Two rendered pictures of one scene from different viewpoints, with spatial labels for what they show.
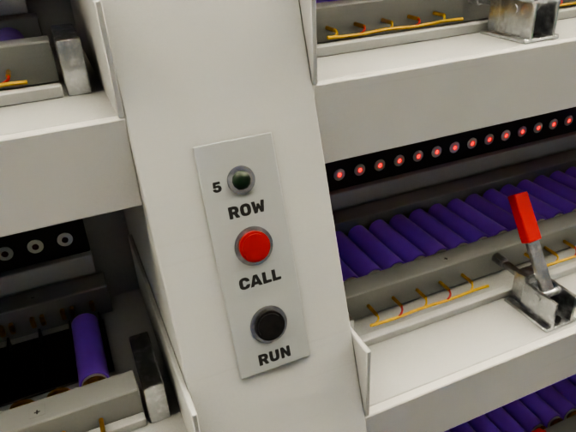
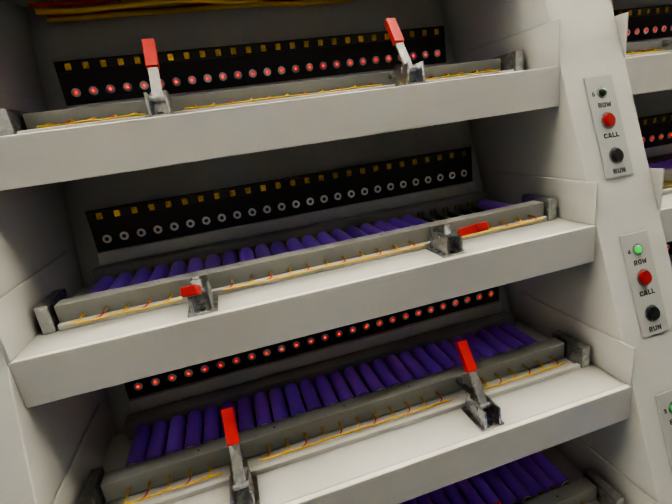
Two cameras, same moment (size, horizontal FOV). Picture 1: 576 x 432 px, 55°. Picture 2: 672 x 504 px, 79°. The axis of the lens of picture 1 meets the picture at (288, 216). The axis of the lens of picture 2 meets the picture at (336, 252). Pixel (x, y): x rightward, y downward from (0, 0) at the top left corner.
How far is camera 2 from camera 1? 43 cm
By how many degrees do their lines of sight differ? 15
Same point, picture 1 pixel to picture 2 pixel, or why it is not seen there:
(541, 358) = not seen: outside the picture
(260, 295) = (611, 142)
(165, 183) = (574, 92)
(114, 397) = (534, 204)
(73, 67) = (519, 61)
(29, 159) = (528, 80)
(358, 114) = (640, 73)
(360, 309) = not seen: hidden behind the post
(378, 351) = not seen: hidden behind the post
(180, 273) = (581, 129)
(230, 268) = (599, 128)
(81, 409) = (522, 207)
